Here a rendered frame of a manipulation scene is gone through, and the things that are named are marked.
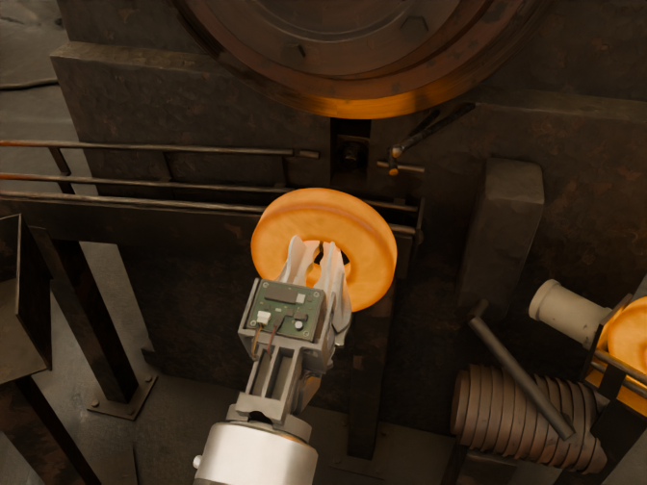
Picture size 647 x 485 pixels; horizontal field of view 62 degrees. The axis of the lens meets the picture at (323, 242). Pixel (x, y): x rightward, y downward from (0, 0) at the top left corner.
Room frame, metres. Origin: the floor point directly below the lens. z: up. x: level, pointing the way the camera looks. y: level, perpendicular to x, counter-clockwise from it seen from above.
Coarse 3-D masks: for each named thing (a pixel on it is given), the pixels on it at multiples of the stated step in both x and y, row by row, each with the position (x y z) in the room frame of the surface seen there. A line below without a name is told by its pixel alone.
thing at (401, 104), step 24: (168, 0) 0.65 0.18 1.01; (528, 0) 0.55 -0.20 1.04; (552, 0) 0.55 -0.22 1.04; (192, 24) 0.64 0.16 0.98; (528, 24) 0.55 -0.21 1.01; (216, 48) 0.63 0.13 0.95; (504, 48) 0.56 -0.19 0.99; (240, 72) 0.63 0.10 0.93; (456, 72) 0.57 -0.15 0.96; (480, 72) 0.56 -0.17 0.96; (288, 96) 0.61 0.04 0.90; (312, 96) 0.61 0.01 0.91; (408, 96) 0.58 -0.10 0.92; (432, 96) 0.57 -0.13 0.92
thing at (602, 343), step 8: (632, 296) 0.45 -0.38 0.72; (624, 304) 0.43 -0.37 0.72; (616, 312) 0.42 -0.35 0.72; (608, 320) 0.41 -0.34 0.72; (600, 328) 0.40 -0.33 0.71; (608, 328) 0.41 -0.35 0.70; (600, 336) 0.40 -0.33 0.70; (592, 344) 0.40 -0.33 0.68; (600, 344) 0.40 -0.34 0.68; (592, 352) 0.40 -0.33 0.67; (600, 360) 0.42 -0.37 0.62; (584, 368) 0.39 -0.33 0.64; (592, 368) 0.40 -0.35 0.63; (584, 376) 0.39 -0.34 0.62
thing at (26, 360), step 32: (0, 224) 0.59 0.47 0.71; (0, 256) 0.58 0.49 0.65; (32, 256) 0.56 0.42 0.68; (0, 288) 0.56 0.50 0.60; (32, 288) 0.50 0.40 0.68; (0, 320) 0.50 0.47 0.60; (32, 320) 0.44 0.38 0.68; (0, 352) 0.44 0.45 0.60; (32, 352) 0.44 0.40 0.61; (0, 384) 0.39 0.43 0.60; (32, 384) 0.49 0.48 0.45; (0, 416) 0.44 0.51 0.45; (32, 416) 0.45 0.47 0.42; (32, 448) 0.44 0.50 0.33; (64, 448) 0.46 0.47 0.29; (64, 480) 0.44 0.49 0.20; (96, 480) 0.50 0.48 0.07; (128, 480) 0.52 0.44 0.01
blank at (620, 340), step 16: (640, 304) 0.41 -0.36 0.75; (624, 320) 0.40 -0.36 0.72; (640, 320) 0.39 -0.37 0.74; (608, 336) 0.41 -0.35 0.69; (624, 336) 0.40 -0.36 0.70; (640, 336) 0.39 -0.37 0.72; (624, 352) 0.39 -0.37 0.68; (640, 352) 0.38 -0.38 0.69; (640, 368) 0.37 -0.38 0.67; (640, 384) 0.37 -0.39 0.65
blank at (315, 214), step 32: (288, 192) 0.43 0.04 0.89; (320, 192) 0.42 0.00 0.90; (288, 224) 0.40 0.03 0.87; (320, 224) 0.40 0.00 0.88; (352, 224) 0.39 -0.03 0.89; (384, 224) 0.41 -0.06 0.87; (256, 256) 0.41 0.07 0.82; (352, 256) 0.39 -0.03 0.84; (384, 256) 0.38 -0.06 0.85; (352, 288) 0.39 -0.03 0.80; (384, 288) 0.38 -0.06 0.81
